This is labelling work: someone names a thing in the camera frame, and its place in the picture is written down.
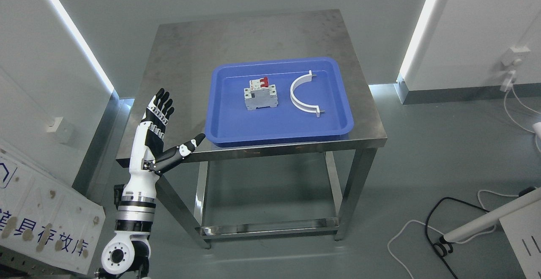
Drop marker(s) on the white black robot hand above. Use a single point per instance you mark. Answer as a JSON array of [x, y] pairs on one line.
[[148, 159]]

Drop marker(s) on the grey circuit breaker red switch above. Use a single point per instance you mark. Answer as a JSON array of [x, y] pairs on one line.
[[260, 94]]

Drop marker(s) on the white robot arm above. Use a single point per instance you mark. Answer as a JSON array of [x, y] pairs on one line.
[[129, 250]]

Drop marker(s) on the stainless steel table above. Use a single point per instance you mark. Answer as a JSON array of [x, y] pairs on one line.
[[182, 60]]

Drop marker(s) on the white sign board with text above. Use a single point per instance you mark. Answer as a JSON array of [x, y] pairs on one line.
[[45, 219]]

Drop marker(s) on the blue plastic tray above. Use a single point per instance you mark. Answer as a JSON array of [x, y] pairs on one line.
[[230, 124]]

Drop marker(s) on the white curved pipe clamp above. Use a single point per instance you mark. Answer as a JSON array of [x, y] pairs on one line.
[[305, 94]]

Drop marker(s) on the white cabinet corner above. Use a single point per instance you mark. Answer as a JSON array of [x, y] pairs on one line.
[[522, 229]]

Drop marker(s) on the white pole stand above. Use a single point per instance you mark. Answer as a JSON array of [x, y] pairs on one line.
[[490, 219]]

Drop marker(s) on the white wall socket box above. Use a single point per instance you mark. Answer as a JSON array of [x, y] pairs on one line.
[[61, 129]]

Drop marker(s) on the white wall outlet with plug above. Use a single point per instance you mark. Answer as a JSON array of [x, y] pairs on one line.
[[511, 60]]

